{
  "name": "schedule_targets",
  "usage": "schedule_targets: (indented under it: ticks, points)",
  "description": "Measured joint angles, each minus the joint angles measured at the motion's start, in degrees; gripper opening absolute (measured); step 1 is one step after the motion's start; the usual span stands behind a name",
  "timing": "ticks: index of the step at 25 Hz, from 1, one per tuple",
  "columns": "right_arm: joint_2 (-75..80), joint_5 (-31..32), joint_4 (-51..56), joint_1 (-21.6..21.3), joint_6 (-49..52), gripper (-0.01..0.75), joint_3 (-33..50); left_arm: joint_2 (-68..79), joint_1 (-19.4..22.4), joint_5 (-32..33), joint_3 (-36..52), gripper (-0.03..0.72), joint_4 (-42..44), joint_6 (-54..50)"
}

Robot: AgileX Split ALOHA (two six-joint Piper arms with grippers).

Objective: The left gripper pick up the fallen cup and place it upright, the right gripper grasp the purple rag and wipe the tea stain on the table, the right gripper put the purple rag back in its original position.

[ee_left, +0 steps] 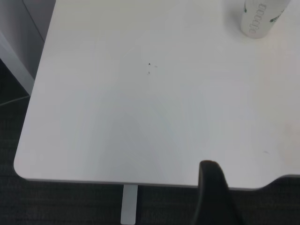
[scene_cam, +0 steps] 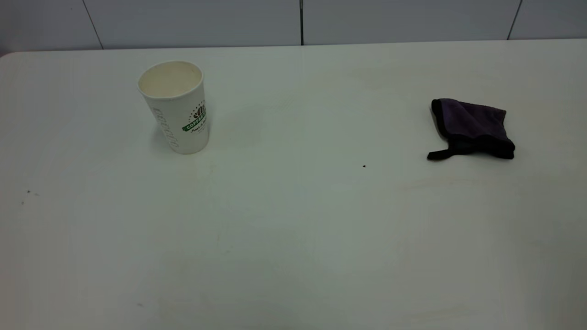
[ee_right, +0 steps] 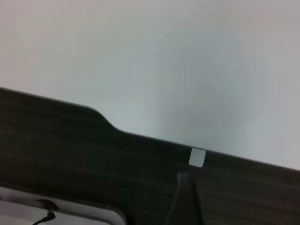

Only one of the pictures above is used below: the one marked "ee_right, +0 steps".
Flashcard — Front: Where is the black cable with angled plug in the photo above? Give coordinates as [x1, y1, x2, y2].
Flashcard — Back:
[32, 210, 56, 225]

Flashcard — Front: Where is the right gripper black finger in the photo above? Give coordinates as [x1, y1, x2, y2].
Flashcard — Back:
[164, 172, 204, 225]

